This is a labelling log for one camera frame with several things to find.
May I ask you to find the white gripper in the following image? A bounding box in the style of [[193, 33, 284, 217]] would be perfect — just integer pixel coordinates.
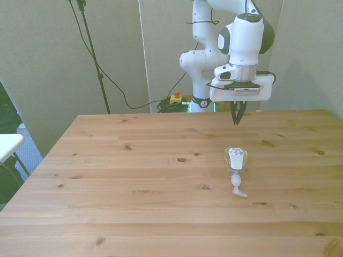
[[208, 73, 275, 126]]

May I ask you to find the clear sanitizer pump bottle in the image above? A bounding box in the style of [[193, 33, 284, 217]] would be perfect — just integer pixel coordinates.
[[223, 146, 249, 198]]

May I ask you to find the yellow emergency stop button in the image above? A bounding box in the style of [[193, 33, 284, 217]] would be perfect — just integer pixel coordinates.
[[169, 90, 183, 105]]

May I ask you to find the grey partition panel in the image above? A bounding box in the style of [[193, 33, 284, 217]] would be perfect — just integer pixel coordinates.
[[138, 0, 285, 114]]

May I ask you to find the black tripod stand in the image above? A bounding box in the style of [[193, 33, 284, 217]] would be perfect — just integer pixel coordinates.
[[76, 0, 112, 115]]

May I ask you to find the dark chair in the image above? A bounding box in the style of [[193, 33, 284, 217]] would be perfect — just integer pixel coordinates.
[[0, 80, 24, 212]]

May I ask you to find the white side table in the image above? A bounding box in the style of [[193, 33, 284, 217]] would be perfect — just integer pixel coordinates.
[[0, 133, 31, 177]]

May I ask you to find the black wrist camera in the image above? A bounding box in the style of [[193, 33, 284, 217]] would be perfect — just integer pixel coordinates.
[[206, 80, 262, 96]]

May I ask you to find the coiled green cable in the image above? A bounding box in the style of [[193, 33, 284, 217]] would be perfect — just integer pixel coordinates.
[[156, 99, 191, 114]]

